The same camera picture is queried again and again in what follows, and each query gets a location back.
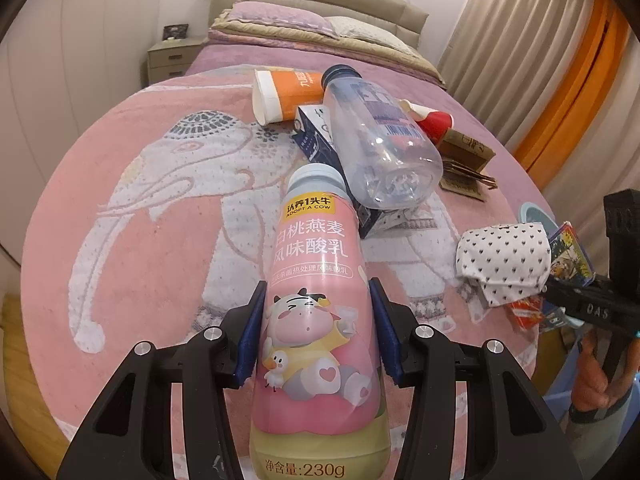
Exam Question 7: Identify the red paper cup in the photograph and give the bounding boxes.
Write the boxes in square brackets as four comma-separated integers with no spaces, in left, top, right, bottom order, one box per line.
[400,100,456,148]

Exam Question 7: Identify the beige curtain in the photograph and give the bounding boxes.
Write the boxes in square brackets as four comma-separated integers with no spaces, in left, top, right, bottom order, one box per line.
[437,0,640,221]

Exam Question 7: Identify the orange paper cup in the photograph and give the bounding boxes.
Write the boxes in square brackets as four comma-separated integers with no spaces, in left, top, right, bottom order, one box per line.
[252,69,326,125]

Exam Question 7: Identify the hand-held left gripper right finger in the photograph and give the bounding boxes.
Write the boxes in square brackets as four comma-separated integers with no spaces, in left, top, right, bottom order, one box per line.
[367,277,583,480]

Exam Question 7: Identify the person's right hand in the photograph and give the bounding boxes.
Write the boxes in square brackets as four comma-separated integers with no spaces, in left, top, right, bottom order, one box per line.
[572,332,632,423]

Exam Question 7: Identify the clear plastic bottle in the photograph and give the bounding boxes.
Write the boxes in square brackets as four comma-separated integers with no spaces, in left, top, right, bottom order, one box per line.
[320,64,445,211]

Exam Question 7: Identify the beige nightstand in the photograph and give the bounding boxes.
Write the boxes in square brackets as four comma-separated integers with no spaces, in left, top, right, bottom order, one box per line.
[146,37,203,88]

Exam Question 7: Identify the pink elephant print blanket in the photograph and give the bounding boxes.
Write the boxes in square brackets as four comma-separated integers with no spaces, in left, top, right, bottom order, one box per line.
[20,67,556,480]

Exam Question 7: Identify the orange curtain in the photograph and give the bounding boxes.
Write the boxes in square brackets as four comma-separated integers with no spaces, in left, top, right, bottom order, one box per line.
[510,0,632,166]

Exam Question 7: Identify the purple bed cover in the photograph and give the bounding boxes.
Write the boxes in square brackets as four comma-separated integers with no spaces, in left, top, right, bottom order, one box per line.
[187,30,546,196]

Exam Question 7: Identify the white heart print crumpled cloth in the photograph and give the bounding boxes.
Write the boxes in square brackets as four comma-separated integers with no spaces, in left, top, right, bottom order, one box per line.
[455,221,553,308]

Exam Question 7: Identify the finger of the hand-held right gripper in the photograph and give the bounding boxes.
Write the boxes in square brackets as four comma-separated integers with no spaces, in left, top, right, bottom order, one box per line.
[542,277,640,333]

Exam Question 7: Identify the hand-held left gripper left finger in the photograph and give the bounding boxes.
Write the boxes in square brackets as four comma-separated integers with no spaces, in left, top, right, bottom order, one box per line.
[55,280,268,480]

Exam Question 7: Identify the colourful snack packet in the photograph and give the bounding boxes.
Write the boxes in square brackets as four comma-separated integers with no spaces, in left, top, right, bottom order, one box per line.
[547,221,596,286]

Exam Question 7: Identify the white patterned pillow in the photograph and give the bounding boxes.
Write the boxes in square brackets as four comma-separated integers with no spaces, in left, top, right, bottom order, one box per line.
[325,16,401,43]

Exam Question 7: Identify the purple pillow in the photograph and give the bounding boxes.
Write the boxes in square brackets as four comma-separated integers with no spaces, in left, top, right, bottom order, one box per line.
[227,1,328,41]

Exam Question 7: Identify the brown cardboard piece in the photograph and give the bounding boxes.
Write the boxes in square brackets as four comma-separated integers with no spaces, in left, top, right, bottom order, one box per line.
[437,127,498,203]

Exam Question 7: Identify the beige folded quilt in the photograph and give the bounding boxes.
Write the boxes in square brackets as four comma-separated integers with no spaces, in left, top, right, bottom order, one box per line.
[207,15,448,88]

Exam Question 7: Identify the teal bowl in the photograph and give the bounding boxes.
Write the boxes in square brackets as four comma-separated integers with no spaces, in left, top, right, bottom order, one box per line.
[517,202,558,231]

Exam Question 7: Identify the dark blue carton box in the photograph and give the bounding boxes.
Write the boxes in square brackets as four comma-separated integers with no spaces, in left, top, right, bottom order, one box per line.
[292,104,421,240]

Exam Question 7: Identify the red snack packet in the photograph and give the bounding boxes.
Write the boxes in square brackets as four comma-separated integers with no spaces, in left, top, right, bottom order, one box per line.
[510,295,546,333]

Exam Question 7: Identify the white wardrobe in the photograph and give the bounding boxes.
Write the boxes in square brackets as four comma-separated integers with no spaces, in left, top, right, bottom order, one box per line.
[0,0,221,281]

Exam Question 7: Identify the pink yogurt drink bottle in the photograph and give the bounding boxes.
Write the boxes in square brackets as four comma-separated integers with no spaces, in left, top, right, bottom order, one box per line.
[250,162,393,480]

